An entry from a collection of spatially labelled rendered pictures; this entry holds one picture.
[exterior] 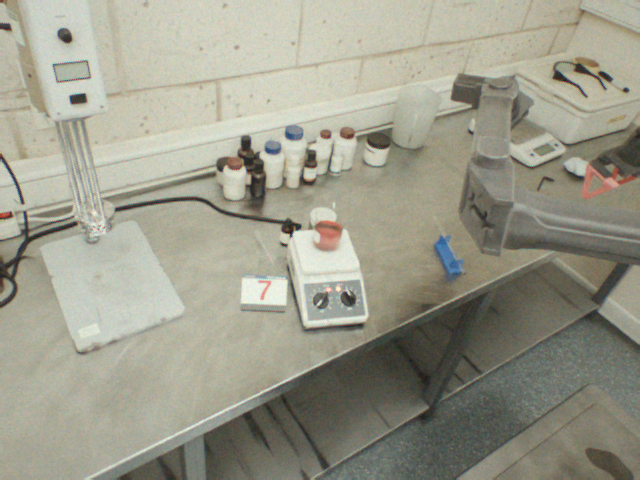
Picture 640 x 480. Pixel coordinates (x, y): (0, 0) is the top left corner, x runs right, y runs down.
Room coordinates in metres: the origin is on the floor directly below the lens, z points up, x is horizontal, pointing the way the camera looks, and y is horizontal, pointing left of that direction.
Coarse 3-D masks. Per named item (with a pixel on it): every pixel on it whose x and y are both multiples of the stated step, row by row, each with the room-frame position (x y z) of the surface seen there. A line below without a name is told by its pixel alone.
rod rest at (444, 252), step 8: (440, 240) 0.93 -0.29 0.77; (448, 240) 0.93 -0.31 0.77; (440, 248) 0.91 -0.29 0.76; (448, 248) 0.92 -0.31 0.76; (440, 256) 0.89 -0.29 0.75; (448, 256) 0.89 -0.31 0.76; (448, 264) 0.86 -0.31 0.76; (456, 264) 0.85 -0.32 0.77; (448, 272) 0.84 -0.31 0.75; (456, 272) 0.85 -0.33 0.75
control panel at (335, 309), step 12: (312, 288) 0.68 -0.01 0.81; (324, 288) 0.68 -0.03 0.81; (336, 288) 0.69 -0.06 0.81; (348, 288) 0.69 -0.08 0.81; (360, 288) 0.70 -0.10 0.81; (312, 300) 0.66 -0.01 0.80; (336, 300) 0.67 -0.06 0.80; (360, 300) 0.68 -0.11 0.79; (312, 312) 0.64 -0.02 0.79; (324, 312) 0.64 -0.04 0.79; (336, 312) 0.65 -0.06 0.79; (348, 312) 0.65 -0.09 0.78; (360, 312) 0.66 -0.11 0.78
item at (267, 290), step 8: (248, 280) 0.70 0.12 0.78; (256, 280) 0.70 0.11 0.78; (264, 280) 0.70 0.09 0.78; (272, 280) 0.70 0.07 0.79; (280, 280) 0.71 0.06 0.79; (248, 288) 0.68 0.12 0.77; (256, 288) 0.69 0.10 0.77; (264, 288) 0.69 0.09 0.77; (272, 288) 0.69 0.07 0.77; (280, 288) 0.70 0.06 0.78; (248, 296) 0.67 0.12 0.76; (256, 296) 0.67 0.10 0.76; (264, 296) 0.68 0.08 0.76; (272, 296) 0.68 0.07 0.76; (280, 296) 0.68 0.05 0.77
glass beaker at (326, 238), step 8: (320, 208) 0.80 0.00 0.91; (328, 208) 0.81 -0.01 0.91; (336, 208) 0.81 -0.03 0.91; (320, 216) 0.80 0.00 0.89; (328, 216) 0.81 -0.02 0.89; (336, 216) 0.81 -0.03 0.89; (344, 216) 0.79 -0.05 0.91; (320, 224) 0.76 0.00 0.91; (328, 224) 0.75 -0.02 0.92; (344, 224) 0.77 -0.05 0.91; (320, 232) 0.75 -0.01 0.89; (328, 232) 0.75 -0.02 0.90; (336, 232) 0.75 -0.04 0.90; (312, 240) 0.77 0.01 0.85; (320, 240) 0.75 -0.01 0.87; (328, 240) 0.75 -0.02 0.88; (336, 240) 0.76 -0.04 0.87; (320, 248) 0.75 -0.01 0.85; (328, 248) 0.75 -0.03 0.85; (336, 248) 0.76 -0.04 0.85
